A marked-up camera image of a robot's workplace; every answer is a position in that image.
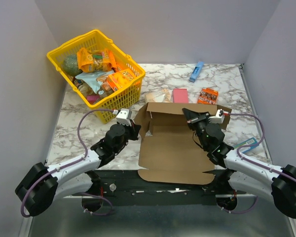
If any brown cardboard box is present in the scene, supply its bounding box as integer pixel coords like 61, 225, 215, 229
134, 102, 232, 185

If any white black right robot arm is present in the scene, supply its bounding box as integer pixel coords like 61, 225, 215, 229
182, 108, 296, 219

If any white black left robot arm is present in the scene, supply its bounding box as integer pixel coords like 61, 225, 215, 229
15, 120, 141, 218

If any orange printed box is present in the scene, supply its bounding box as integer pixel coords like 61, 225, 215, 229
197, 87, 219, 105

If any pink flat box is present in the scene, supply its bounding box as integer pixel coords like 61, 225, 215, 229
172, 88, 189, 103

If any blue narrow box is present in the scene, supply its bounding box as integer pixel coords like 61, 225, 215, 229
189, 61, 204, 82

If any pink small box in basket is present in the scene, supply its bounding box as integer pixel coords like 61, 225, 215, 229
86, 95, 101, 105

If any orange cracker box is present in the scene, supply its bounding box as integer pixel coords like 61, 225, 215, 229
107, 69, 136, 92

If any blue white toothpaste box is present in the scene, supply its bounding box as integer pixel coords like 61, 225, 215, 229
234, 137, 259, 154

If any yellow plastic shopping basket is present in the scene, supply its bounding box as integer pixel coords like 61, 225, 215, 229
47, 30, 146, 123

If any beige tissue pack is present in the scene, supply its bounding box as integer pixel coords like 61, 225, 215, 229
144, 89, 172, 103

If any light blue bread bag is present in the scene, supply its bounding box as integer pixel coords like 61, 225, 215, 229
75, 70, 114, 97

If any orange snack bag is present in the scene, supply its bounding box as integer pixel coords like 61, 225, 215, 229
76, 47, 116, 73

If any green round vegetable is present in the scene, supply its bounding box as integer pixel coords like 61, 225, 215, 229
63, 54, 82, 77

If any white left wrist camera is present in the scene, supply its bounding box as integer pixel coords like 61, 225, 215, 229
113, 109, 132, 126

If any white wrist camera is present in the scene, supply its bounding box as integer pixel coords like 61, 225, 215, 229
209, 109, 230, 124
113, 109, 132, 126

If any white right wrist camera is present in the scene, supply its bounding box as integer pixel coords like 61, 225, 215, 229
209, 109, 230, 124

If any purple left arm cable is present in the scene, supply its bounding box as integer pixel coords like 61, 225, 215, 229
20, 109, 119, 218

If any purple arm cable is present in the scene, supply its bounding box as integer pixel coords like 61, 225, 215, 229
226, 112, 296, 191
20, 109, 119, 218

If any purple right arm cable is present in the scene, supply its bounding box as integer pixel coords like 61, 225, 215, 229
226, 112, 296, 191

